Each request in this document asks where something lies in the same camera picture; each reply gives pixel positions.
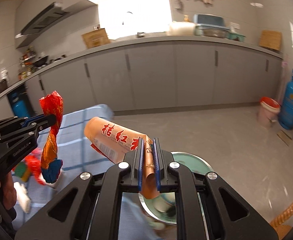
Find orange printed paper package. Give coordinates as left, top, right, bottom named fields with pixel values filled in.
left=84, top=116, right=159, bottom=199

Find orange blue snack wrapper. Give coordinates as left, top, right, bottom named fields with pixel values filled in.
left=40, top=90, right=64, bottom=184

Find green enamel trash basin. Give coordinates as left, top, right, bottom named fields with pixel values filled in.
left=138, top=151, right=215, bottom=225

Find grey kitchen cabinets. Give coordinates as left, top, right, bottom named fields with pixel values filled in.
left=0, top=36, right=284, bottom=126

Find person left hand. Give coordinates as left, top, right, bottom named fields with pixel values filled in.
left=0, top=172, right=16, bottom=210

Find blue gas cylinder under counter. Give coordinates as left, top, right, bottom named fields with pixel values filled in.
left=9, top=92, right=31, bottom=118

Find black rice cooker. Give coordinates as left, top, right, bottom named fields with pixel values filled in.
left=0, top=79, right=8, bottom=93

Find blue plaid tablecloth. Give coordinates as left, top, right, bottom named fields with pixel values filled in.
left=11, top=104, right=162, bottom=240

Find white crumpled tissue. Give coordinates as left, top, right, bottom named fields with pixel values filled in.
left=14, top=182, right=32, bottom=213

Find spice rack with bottles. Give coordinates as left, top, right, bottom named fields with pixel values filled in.
left=18, top=46, right=36, bottom=81

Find black wok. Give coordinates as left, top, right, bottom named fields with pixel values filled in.
left=33, top=56, right=48, bottom=68

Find pink bucket red lid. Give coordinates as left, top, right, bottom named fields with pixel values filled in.
left=257, top=96, right=280, bottom=129

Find white plastic container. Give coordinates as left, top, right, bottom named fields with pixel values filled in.
left=166, top=21, right=196, bottom=36

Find wicker chair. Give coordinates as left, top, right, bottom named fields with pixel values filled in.
left=270, top=202, right=293, bottom=239

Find black range hood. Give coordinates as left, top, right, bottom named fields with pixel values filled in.
left=20, top=2, right=69, bottom=36

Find blue dish rack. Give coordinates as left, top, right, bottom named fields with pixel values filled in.
left=193, top=14, right=230, bottom=38

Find wooden cutting board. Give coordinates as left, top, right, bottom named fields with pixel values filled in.
left=259, top=30, right=282, bottom=51

